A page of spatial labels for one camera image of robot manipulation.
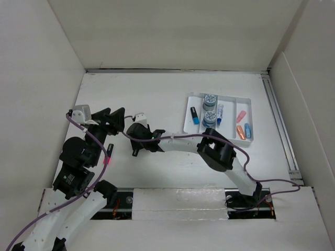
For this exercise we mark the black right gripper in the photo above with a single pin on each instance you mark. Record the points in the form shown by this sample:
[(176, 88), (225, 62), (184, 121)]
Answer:
[(136, 145)]

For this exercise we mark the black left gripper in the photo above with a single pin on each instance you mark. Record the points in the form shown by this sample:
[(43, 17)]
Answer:
[(115, 118)]

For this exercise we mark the black highlighter with barcode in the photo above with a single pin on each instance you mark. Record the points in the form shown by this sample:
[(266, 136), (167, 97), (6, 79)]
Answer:
[(135, 153)]

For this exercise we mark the black highlighter blue cap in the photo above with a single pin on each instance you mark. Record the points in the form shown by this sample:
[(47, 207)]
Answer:
[(194, 115)]

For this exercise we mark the small blue cleaning gel jar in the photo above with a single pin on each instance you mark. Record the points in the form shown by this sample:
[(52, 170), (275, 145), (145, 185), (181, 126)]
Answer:
[(209, 119)]

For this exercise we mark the large blue cleaning gel jar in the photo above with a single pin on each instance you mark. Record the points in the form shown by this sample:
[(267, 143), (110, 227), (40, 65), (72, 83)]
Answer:
[(209, 102)]

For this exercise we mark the blue spray pen bottle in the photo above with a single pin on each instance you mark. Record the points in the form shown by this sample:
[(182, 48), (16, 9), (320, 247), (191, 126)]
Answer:
[(220, 108)]

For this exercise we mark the pink eraser capsule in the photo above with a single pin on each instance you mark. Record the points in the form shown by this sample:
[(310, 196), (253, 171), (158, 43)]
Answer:
[(240, 116)]

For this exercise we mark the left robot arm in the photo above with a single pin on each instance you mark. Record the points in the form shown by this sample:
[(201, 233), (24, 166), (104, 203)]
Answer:
[(78, 191)]

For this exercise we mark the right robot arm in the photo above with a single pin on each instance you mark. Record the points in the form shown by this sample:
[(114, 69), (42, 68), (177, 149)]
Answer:
[(216, 151)]

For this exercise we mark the black highlighter pink cap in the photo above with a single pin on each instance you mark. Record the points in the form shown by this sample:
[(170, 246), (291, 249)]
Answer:
[(109, 153)]

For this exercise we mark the white foam block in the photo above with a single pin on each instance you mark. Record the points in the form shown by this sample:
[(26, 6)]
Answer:
[(183, 204)]

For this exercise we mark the white plastic organizer tray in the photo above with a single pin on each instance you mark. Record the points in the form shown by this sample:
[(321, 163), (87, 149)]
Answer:
[(228, 126)]

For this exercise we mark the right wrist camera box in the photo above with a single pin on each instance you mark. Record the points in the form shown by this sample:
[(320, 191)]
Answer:
[(140, 118)]

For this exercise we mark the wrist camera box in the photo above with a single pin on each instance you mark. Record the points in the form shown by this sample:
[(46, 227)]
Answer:
[(81, 113), (140, 118)]

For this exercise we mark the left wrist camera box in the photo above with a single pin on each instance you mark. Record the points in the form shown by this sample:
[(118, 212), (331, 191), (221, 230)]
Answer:
[(81, 113)]

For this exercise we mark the aluminium rail at back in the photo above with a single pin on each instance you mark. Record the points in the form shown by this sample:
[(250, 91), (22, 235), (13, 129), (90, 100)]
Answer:
[(109, 71)]

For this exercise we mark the aluminium rail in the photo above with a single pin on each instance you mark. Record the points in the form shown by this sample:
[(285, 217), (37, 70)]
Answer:
[(291, 162), (109, 71)]

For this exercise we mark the aluminium rail right side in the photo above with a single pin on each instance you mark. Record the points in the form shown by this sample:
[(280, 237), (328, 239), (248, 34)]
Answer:
[(291, 162)]

